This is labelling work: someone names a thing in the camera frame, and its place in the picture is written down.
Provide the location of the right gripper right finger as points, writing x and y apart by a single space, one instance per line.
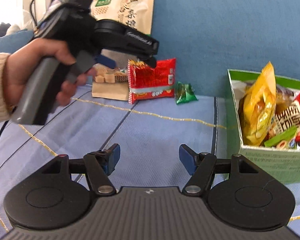
200 166

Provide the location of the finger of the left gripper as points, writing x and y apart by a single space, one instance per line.
103 60
150 60

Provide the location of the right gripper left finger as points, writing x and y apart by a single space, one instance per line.
99 165

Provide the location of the small green snack packet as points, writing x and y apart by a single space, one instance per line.
184 93

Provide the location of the yellow snack packet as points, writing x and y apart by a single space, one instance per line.
257 107

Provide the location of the person's left hand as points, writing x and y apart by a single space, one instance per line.
20 65

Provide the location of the light blue checked blanket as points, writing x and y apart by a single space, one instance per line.
148 132

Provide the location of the large beige snack bag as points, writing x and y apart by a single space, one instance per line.
122 32

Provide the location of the orange green snack packet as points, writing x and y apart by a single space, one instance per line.
283 141

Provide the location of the green white cardboard box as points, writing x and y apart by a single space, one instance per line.
284 165

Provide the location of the brown chocolate snack packet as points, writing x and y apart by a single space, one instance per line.
284 98

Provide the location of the red white snack packet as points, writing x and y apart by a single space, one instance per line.
286 119

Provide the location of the blue fabric sofa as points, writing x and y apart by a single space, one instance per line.
209 37

